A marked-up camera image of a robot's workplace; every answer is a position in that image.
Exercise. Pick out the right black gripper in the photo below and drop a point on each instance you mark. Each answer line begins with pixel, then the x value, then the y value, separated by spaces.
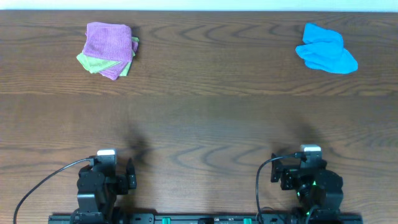
pixel 290 175

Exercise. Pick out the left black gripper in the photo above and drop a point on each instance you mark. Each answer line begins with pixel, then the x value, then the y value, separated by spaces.
pixel 123 181

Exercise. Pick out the blue cloth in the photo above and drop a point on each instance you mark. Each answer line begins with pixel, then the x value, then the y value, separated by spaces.
pixel 323 49

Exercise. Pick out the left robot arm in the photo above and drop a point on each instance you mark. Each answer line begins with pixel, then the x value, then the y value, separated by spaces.
pixel 98 187

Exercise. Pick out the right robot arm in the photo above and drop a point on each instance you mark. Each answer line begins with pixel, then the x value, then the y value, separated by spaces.
pixel 319 190

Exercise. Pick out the lower green folded cloth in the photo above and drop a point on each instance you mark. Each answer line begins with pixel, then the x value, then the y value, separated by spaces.
pixel 135 44

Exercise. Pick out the green folded cloth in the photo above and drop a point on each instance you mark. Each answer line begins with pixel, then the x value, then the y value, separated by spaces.
pixel 135 44
pixel 95 65

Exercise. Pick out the bottom purple folded cloth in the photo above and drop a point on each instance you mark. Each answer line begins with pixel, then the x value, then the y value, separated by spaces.
pixel 113 72

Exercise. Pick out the purple folded cloth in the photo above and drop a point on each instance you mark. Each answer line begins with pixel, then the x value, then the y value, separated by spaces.
pixel 113 72
pixel 108 41

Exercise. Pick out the top purple folded cloth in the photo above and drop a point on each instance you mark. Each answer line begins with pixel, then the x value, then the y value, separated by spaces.
pixel 108 41

